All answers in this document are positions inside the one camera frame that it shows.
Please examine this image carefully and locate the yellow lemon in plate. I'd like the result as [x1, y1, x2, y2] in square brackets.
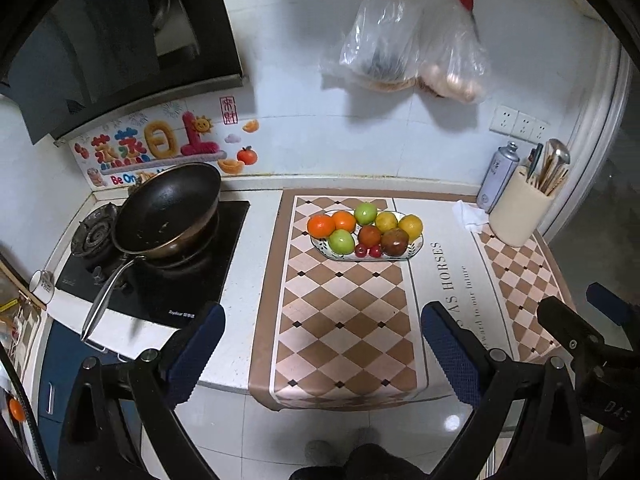
[375, 211, 398, 233]

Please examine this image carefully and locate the patterned oval fruit plate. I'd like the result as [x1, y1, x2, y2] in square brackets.
[310, 210, 424, 262]

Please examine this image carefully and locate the green apple in plate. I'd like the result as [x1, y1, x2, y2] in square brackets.
[328, 229, 356, 256]

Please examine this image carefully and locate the plastic bag with eggs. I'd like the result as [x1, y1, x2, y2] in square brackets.
[416, 3, 494, 104]

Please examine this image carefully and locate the white mug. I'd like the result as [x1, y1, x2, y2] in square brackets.
[28, 270, 55, 306]

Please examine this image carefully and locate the white crumpled tissue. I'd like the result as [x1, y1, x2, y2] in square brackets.
[452, 200, 489, 233]

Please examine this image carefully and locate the colourful wall sticker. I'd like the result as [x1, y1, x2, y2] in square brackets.
[70, 92, 260, 191]

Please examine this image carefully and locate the orange in plate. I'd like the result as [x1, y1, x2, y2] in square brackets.
[332, 210, 357, 233]

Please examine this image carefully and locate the yellow lemon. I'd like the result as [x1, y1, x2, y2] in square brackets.
[398, 214, 423, 243]
[375, 211, 398, 233]

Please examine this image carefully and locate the dark red apple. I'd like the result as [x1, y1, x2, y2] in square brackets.
[381, 228, 410, 257]

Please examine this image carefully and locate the dark orange fruit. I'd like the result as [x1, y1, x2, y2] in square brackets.
[358, 224, 382, 248]

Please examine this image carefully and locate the green apple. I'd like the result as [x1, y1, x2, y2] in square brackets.
[354, 202, 378, 226]
[328, 229, 356, 256]

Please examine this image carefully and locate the orange tangerine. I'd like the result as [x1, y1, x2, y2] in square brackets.
[306, 214, 336, 240]

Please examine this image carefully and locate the black frying pan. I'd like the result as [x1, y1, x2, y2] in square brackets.
[80, 162, 221, 340]

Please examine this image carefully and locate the clear plastic bag left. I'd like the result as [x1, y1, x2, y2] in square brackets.
[320, 0, 423, 93]

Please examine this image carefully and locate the silver spray can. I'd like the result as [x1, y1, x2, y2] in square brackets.
[476, 142, 520, 214]

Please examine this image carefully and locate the checkered kitchen mat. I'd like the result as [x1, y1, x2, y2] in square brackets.
[248, 190, 570, 410]

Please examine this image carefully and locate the black gas stove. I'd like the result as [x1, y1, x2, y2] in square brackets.
[56, 200, 250, 328]

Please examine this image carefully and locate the black range hood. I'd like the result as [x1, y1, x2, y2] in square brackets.
[1, 0, 243, 143]

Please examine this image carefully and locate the cream utensil holder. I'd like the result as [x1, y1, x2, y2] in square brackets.
[489, 166, 554, 247]

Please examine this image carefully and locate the white wall socket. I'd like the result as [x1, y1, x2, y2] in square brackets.
[489, 105, 550, 143]

